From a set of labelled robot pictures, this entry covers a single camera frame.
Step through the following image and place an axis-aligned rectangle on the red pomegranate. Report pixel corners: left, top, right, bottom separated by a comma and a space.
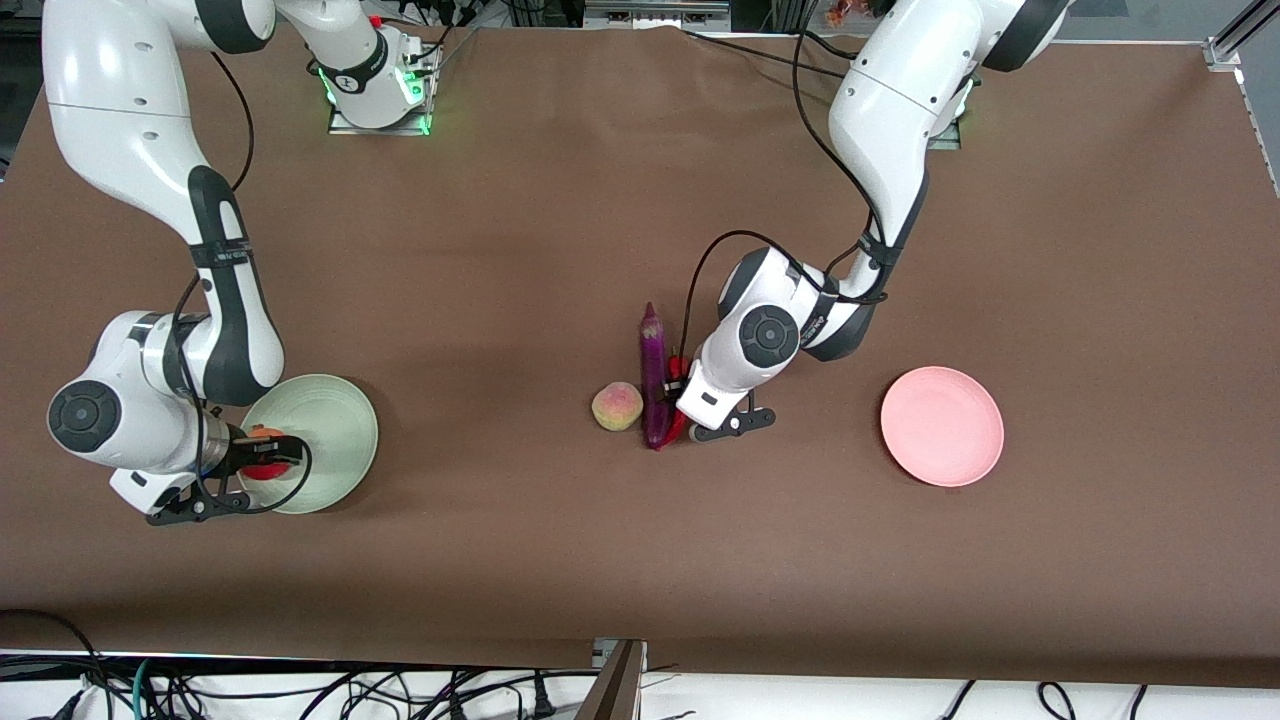
243, 426, 298, 483

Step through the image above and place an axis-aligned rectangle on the long purple eggplant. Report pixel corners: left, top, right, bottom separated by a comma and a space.
639, 302, 673, 450

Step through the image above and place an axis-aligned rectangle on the red chili pepper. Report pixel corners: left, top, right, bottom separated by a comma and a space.
655, 345, 693, 453

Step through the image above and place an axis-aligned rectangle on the pink yellow peach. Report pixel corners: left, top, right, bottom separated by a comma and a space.
591, 381, 645, 433

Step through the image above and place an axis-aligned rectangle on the light green round plate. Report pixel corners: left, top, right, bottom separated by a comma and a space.
238, 373, 380, 516

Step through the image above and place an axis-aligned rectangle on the brown table cover sheet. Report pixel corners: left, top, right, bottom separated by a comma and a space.
0, 18, 1280, 691

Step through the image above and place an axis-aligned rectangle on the pink round plate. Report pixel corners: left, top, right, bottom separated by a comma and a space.
880, 366, 1005, 489

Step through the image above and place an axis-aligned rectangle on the grey metal device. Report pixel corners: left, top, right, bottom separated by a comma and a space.
583, 0, 731, 31

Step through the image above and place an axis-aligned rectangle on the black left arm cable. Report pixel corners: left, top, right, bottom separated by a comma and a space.
682, 28, 893, 353

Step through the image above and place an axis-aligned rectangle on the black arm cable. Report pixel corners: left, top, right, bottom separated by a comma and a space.
165, 50, 313, 516
682, 28, 893, 353

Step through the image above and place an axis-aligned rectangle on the black looped floor cable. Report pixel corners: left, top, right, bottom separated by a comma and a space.
0, 608, 113, 720

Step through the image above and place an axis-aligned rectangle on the aluminium profile post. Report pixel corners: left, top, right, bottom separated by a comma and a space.
575, 638, 649, 720

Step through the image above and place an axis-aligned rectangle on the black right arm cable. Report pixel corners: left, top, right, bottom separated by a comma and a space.
165, 50, 313, 516

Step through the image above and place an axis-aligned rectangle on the long black tabletop cable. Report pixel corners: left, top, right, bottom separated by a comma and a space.
680, 28, 851, 81

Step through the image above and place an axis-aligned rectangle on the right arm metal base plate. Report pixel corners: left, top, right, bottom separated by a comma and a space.
327, 40, 433, 137

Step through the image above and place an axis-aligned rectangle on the aluminium frame corner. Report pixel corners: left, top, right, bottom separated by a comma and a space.
1203, 0, 1280, 73

